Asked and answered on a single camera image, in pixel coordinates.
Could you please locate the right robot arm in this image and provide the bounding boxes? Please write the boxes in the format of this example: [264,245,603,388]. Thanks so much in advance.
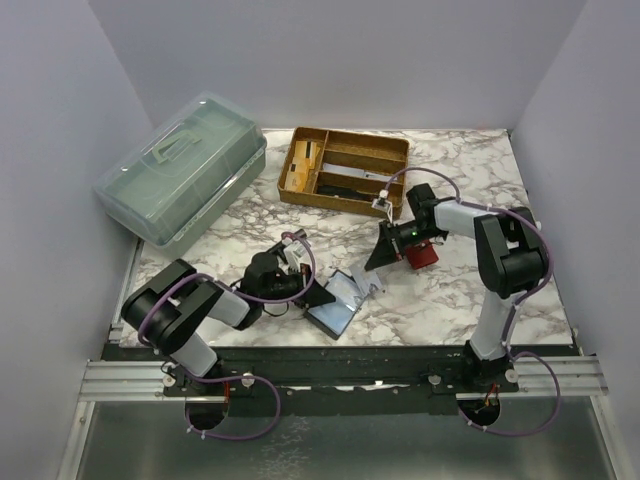
[364,183,551,385]

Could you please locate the red leather card holder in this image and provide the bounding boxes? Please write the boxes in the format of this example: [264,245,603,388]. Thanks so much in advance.
[405,241,439,270]

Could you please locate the purple cable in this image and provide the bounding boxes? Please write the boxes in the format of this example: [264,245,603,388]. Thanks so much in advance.
[384,167,562,437]
[137,230,316,442]

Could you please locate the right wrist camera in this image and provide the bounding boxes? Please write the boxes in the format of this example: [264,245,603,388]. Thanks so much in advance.
[371,189,395,223]

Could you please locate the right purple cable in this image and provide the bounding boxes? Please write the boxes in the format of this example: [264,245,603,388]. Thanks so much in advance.
[384,167,562,437]

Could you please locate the black T-shaped tool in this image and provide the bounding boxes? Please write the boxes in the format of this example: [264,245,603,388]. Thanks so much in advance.
[267,229,307,259]

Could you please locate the gold cards in tray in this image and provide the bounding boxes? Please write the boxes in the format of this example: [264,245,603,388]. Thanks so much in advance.
[284,140,320,192]

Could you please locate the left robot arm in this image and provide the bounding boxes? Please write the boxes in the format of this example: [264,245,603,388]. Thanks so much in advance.
[120,252,336,377]

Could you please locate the black cards in tray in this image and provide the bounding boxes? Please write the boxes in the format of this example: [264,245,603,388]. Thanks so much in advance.
[316,185,375,204]

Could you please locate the black leather card holder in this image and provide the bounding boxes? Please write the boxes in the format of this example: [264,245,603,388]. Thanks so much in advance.
[304,270,366,340]

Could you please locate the white cards in tray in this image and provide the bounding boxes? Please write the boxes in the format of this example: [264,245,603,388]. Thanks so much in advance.
[322,163,391,182]

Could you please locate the aluminium extrusion rail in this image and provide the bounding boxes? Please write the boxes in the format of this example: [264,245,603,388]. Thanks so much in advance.
[79,358,191,402]

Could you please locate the green plastic storage box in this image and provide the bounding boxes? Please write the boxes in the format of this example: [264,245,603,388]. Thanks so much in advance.
[94,92,267,260]

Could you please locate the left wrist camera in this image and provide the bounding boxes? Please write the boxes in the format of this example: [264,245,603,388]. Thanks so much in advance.
[284,240,307,271]

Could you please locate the white credit card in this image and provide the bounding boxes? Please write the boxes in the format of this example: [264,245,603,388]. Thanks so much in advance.
[350,264,385,298]

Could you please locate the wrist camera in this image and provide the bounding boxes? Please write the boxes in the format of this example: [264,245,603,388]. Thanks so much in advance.
[284,240,307,271]
[371,189,395,223]

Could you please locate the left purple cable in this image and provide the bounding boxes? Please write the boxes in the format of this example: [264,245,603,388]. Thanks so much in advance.
[137,230,316,442]

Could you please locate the woven wicker organizer tray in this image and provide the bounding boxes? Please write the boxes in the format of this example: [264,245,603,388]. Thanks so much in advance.
[277,127,409,218]

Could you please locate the black mounting base rail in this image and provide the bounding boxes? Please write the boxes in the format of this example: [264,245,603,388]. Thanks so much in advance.
[102,345,608,416]

